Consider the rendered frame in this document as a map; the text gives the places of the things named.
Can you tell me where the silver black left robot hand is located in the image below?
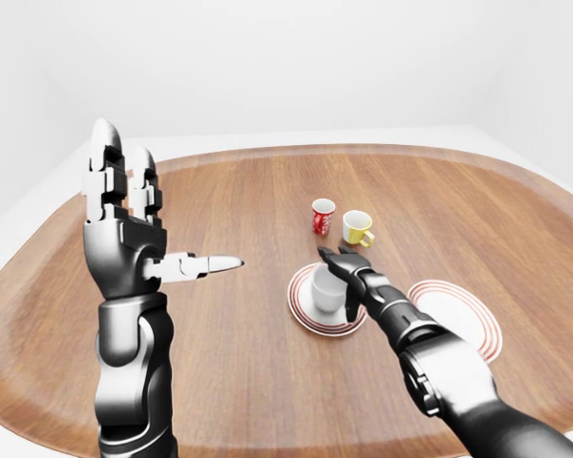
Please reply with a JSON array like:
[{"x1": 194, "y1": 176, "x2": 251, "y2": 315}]
[{"x1": 80, "y1": 117, "x2": 245, "y2": 302}]

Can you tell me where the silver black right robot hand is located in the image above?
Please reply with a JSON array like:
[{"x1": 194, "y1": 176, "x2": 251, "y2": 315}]
[{"x1": 317, "y1": 245, "x2": 372, "y2": 323}]

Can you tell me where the white mug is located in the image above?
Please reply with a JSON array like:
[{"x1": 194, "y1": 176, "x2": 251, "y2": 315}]
[{"x1": 309, "y1": 263, "x2": 349, "y2": 315}]

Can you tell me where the yellow mug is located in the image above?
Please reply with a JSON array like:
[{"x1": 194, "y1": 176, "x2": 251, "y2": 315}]
[{"x1": 341, "y1": 209, "x2": 376, "y2": 249}]

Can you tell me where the red printed mug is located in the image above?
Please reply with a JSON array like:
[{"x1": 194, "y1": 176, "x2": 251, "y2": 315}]
[{"x1": 310, "y1": 198, "x2": 337, "y2": 238}]

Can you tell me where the red-ringed plate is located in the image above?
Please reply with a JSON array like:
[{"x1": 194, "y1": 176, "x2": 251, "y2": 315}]
[
  {"x1": 286, "y1": 261, "x2": 369, "y2": 338},
  {"x1": 406, "y1": 280, "x2": 503, "y2": 363}
]

